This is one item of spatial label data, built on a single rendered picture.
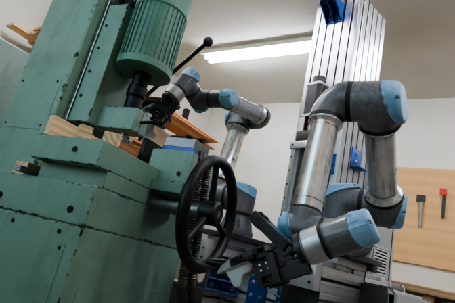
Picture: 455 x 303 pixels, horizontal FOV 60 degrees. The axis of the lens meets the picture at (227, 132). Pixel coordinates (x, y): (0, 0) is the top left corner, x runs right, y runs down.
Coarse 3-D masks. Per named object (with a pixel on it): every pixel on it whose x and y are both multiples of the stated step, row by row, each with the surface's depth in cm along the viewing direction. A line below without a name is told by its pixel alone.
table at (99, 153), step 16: (48, 144) 94; (64, 144) 92; (80, 144) 90; (96, 144) 88; (48, 160) 95; (64, 160) 90; (80, 160) 88; (96, 160) 86; (112, 160) 91; (128, 160) 96; (128, 176) 96; (144, 176) 102; (160, 192) 105; (176, 192) 100
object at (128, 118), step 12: (108, 108) 120; (120, 108) 118; (132, 108) 116; (108, 120) 118; (120, 120) 116; (132, 120) 114; (144, 120) 119; (120, 132) 119; (132, 132) 116; (144, 132) 119
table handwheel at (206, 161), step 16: (208, 160) 93; (224, 160) 100; (192, 176) 88; (224, 176) 106; (192, 192) 87; (160, 208) 102; (176, 208) 100; (192, 208) 98; (208, 208) 95; (176, 224) 85; (208, 224) 96; (224, 224) 108; (176, 240) 86; (224, 240) 105; (192, 256) 89; (192, 272) 92
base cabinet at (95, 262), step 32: (0, 224) 93; (32, 224) 89; (64, 224) 86; (0, 256) 89; (32, 256) 86; (64, 256) 83; (96, 256) 88; (128, 256) 98; (160, 256) 111; (0, 288) 86; (32, 288) 83; (64, 288) 80; (96, 288) 88; (128, 288) 99; (160, 288) 112
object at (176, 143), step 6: (168, 138) 112; (174, 138) 111; (180, 138) 110; (186, 138) 109; (168, 144) 111; (174, 144) 110; (180, 144) 109; (186, 144) 108; (192, 144) 108; (198, 144) 109; (180, 150) 108; (186, 150) 107; (192, 150) 107; (198, 150) 110; (204, 150) 113
